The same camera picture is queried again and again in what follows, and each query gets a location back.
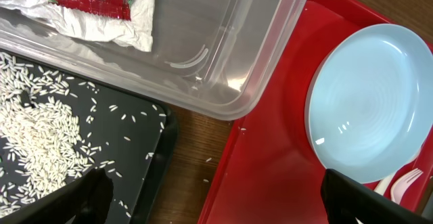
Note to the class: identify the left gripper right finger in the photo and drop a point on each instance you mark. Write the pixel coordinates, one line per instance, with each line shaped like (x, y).
(349, 202)

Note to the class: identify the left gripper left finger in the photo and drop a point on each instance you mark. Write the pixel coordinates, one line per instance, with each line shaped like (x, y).
(85, 200)

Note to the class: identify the pink plastic fork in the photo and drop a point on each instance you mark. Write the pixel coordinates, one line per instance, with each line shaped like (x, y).
(403, 183)

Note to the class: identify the white plastic spoon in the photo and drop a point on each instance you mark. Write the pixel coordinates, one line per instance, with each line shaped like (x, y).
(382, 186)

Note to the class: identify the clear plastic bin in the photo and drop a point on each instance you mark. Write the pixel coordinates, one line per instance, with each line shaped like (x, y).
(214, 57)

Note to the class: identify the light blue plate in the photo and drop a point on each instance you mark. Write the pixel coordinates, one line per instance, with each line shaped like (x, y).
(368, 109)

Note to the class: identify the food scraps and rice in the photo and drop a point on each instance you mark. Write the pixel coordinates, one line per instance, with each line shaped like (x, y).
(40, 136)

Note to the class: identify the black plastic bin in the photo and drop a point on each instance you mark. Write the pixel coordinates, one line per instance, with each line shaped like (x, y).
(135, 142)

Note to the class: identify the red plastic tray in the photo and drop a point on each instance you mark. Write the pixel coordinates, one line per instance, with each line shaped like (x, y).
(268, 172)

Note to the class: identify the white napkin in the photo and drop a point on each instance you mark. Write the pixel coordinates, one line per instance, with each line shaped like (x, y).
(89, 27)

